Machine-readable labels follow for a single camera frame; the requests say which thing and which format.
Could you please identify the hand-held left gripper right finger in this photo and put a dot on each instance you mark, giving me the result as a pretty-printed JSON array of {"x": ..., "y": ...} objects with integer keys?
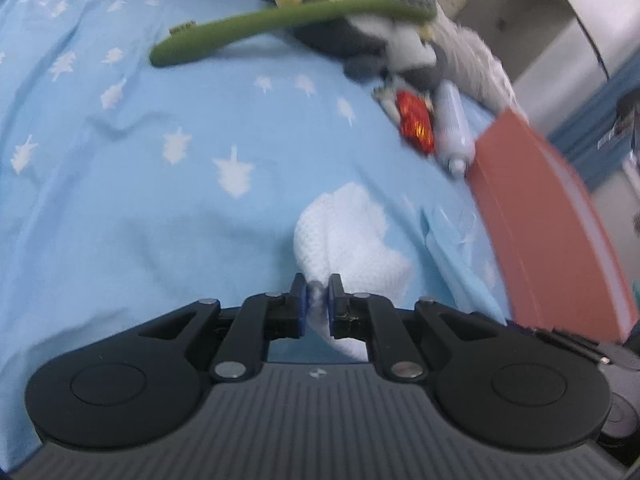
[{"x": 331, "y": 306}]

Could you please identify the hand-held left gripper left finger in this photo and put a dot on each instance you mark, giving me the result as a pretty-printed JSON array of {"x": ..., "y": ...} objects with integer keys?
[{"x": 300, "y": 306}]

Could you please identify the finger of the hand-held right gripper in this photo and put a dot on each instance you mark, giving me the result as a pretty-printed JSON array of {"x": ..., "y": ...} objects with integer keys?
[{"x": 560, "y": 342}]

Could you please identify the white knitted cloth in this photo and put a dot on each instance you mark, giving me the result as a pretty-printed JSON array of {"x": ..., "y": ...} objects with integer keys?
[{"x": 350, "y": 240}]

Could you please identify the pink cardboard box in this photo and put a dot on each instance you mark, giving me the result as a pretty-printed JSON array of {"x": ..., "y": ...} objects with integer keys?
[{"x": 540, "y": 220}]

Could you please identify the light blue face mask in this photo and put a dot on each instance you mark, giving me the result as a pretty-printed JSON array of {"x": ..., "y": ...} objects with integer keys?
[{"x": 450, "y": 250}]

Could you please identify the red shiny packet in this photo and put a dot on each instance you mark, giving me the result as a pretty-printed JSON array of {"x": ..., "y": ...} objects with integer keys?
[{"x": 415, "y": 120}]

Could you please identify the blue tree-print bed sheet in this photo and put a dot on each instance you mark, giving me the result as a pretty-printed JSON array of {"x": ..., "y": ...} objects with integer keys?
[{"x": 150, "y": 185}]

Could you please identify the white spray bottle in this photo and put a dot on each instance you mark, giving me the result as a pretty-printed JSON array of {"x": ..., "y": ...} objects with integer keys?
[{"x": 447, "y": 120}]

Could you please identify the blue curtain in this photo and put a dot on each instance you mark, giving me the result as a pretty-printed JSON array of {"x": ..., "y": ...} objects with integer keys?
[{"x": 590, "y": 125}]

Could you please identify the grey penguin plush toy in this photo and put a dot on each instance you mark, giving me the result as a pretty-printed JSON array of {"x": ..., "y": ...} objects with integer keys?
[{"x": 350, "y": 40}]

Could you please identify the grey wardrobe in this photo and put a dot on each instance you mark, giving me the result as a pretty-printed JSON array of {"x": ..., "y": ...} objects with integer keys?
[{"x": 525, "y": 10}]

